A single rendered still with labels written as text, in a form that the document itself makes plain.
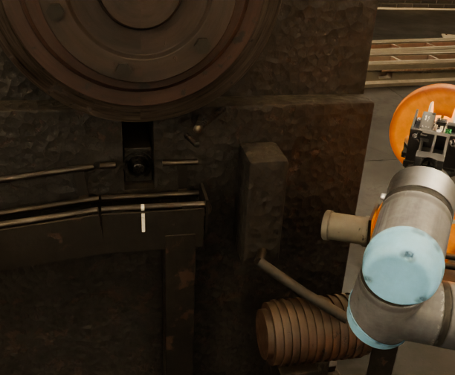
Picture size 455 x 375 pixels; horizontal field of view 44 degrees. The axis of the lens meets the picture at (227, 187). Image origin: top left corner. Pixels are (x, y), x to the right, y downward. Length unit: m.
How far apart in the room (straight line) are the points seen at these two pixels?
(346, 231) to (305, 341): 0.22
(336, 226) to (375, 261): 0.42
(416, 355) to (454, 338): 1.10
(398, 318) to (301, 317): 0.37
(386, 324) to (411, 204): 0.17
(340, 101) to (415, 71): 3.44
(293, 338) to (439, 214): 0.46
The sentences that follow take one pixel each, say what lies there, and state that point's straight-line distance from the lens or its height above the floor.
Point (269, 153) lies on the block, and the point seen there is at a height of 0.80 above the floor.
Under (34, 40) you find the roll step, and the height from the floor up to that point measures 1.02.
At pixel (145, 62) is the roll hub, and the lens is 0.87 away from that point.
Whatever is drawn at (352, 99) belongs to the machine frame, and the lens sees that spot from 1.20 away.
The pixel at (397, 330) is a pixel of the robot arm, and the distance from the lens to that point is 0.80.
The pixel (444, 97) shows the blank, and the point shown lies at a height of 0.96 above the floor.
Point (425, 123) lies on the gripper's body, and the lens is 0.86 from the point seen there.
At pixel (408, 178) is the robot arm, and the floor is 0.92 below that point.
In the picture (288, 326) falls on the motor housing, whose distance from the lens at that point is 1.10.
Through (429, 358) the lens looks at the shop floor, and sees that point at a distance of 1.91.
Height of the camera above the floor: 1.23
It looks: 27 degrees down
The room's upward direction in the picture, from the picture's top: 3 degrees clockwise
